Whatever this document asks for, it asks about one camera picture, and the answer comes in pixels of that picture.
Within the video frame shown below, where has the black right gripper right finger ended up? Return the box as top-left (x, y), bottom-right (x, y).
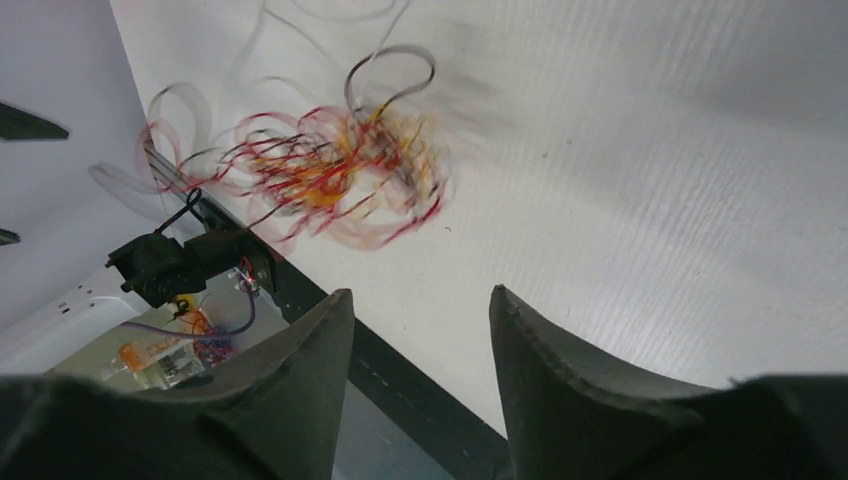
top-left (489, 285), bottom-right (847, 479)

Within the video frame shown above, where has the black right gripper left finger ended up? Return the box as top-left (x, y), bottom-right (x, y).
top-left (1, 289), bottom-right (355, 479)

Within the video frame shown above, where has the red yellow cable bundle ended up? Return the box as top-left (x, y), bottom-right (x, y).
top-left (135, 102), bottom-right (455, 253)

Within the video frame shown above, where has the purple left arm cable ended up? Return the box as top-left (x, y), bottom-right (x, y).
top-left (119, 278), bottom-right (260, 342)

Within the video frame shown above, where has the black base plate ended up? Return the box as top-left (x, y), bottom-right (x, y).
top-left (142, 140), bottom-right (513, 479)

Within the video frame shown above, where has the black left robot base mount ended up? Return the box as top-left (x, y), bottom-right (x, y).
top-left (106, 229), bottom-right (275, 308)

